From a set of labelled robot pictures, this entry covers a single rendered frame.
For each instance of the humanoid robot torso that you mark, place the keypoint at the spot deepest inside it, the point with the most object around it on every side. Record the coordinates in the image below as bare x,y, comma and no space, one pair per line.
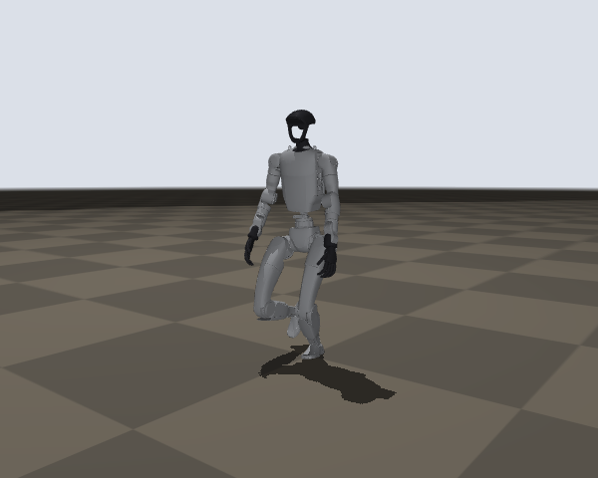
302,188

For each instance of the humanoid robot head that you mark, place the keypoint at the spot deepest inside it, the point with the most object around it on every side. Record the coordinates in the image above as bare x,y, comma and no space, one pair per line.
302,119

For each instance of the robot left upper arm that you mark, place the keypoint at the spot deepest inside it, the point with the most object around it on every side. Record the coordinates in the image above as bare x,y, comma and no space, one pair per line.
328,163

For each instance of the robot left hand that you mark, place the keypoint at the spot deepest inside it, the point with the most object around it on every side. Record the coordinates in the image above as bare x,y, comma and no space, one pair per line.
329,257

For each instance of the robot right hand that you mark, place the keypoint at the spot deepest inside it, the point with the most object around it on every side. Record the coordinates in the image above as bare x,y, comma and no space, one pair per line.
249,244

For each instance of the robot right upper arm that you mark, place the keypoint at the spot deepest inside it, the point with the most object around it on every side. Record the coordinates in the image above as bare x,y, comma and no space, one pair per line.
273,177

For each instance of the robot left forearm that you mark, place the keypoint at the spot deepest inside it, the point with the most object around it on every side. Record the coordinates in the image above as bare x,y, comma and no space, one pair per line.
331,218

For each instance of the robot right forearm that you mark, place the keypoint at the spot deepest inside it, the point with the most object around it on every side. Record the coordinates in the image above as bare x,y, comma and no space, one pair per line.
261,215

